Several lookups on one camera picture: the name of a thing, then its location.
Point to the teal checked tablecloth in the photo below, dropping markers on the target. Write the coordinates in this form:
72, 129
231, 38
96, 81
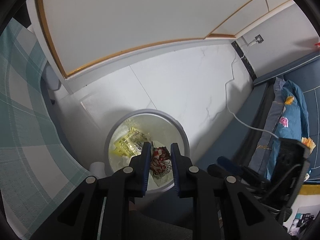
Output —
22, 120

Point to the grey trash bin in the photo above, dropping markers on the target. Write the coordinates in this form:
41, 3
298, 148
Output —
182, 135

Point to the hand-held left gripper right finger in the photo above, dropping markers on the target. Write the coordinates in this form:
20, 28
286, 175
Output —
175, 170

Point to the blue floral quilt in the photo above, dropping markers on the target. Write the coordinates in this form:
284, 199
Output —
292, 120

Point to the red white candy wrapper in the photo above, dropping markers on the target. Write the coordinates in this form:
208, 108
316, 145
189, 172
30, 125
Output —
160, 162

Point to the blue bed frame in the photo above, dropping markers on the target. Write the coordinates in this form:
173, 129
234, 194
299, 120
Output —
305, 80

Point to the yellow plastic bag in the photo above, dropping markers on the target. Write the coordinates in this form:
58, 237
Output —
127, 142

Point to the printed paper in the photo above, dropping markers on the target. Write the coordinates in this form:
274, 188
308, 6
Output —
301, 220

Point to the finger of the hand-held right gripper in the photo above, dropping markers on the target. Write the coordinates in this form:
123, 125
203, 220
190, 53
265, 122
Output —
225, 173
230, 163

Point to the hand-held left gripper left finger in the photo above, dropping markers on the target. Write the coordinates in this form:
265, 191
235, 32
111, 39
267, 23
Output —
147, 170

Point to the wall socket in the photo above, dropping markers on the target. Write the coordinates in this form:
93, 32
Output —
258, 38

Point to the white wardrobe wooden trim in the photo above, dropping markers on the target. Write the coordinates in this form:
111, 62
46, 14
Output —
125, 20

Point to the small white container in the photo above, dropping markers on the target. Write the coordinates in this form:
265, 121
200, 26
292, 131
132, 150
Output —
97, 168

